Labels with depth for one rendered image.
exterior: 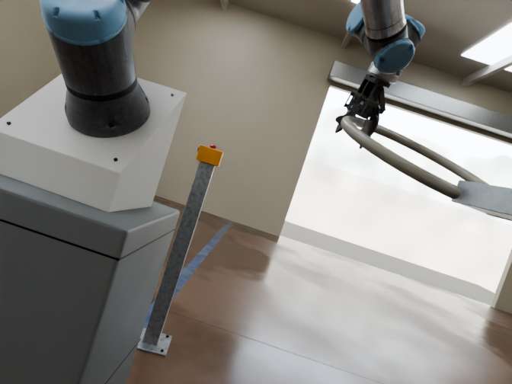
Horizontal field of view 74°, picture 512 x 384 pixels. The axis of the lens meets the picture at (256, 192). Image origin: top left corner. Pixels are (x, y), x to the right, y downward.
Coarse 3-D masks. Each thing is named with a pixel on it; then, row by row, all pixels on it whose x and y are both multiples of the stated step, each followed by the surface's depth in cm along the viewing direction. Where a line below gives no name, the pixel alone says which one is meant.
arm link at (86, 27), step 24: (48, 0) 61; (72, 0) 62; (96, 0) 63; (120, 0) 65; (48, 24) 62; (72, 24) 61; (96, 24) 62; (120, 24) 65; (72, 48) 64; (96, 48) 64; (120, 48) 68; (72, 72) 68; (96, 72) 68; (120, 72) 71
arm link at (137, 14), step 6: (126, 0) 74; (132, 0) 75; (138, 0) 76; (144, 0) 77; (150, 0) 79; (132, 6) 76; (138, 6) 78; (144, 6) 79; (138, 12) 79; (138, 18) 82
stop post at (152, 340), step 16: (208, 160) 172; (208, 176) 175; (192, 192) 175; (192, 208) 175; (192, 224) 176; (176, 240) 176; (176, 256) 176; (176, 272) 177; (160, 288) 177; (160, 304) 178; (160, 320) 178; (144, 336) 178; (160, 336) 185; (160, 352) 175
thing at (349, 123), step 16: (352, 128) 87; (384, 128) 114; (368, 144) 81; (416, 144) 115; (384, 160) 79; (400, 160) 76; (432, 160) 114; (448, 160) 111; (416, 176) 75; (432, 176) 74; (464, 176) 106; (448, 192) 74
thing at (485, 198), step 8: (464, 184) 73; (472, 184) 72; (480, 184) 70; (488, 184) 68; (464, 192) 73; (472, 192) 71; (480, 192) 70; (488, 192) 68; (496, 192) 66; (504, 192) 65; (456, 200) 74; (464, 200) 72; (472, 200) 71; (480, 200) 69; (488, 200) 67; (496, 200) 66; (504, 200) 64; (472, 208) 77; (480, 208) 69; (488, 208) 67; (496, 208) 65; (504, 208) 64; (496, 216) 76; (504, 216) 71
